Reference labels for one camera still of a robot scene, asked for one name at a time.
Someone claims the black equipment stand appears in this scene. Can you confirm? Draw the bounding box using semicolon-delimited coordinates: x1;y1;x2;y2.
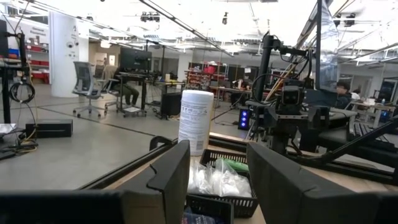
0;19;39;126

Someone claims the computer tower with lights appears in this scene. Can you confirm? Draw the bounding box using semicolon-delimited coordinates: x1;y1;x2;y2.
237;106;252;131

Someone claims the black keyboard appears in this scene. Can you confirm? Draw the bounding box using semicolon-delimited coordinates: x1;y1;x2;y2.
352;121;391;144

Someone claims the black desk stand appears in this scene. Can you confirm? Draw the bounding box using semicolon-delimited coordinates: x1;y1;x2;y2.
116;71;149;119

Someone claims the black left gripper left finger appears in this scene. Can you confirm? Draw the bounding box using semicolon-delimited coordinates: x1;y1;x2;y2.
0;139;192;224

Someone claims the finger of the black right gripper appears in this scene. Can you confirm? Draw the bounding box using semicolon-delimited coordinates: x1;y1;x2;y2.
310;105;331;126
263;106;280;132

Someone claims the grey office chair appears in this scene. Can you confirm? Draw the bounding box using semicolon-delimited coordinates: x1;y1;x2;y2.
72;60;109;119

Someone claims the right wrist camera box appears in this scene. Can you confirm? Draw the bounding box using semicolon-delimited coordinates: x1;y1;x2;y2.
280;85;304;108

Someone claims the red storage shelving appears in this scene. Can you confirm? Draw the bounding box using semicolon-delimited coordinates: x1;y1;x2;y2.
185;61;229;91

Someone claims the black monitor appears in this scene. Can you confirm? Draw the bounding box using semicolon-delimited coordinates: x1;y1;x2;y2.
119;47;154;73

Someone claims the person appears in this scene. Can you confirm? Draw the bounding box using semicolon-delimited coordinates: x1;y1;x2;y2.
103;64;141;107
335;80;354;110

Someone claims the black cabinet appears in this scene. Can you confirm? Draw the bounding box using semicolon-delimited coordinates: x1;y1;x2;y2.
160;91;183;119

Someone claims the clear bag of cotton balls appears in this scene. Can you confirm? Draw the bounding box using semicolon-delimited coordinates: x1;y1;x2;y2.
211;158;253;198

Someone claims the black box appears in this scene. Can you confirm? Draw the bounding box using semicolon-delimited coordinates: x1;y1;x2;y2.
25;118;74;139

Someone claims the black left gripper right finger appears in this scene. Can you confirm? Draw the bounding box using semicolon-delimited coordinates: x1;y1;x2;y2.
246;142;398;224

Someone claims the black frame handle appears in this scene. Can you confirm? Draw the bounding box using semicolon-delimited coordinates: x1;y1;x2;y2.
149;135;178;152

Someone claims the small green bottle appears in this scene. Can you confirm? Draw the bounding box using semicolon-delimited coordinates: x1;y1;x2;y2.
215;157;250;173

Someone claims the white wipes canister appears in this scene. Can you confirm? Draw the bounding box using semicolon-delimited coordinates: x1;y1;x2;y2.
177;89;215;157

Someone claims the coiled black cable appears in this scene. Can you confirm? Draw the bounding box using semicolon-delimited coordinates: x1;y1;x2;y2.
8;81;37;105

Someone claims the dark blue toiletry tube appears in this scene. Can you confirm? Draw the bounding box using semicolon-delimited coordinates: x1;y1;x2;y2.
181;212;219;224

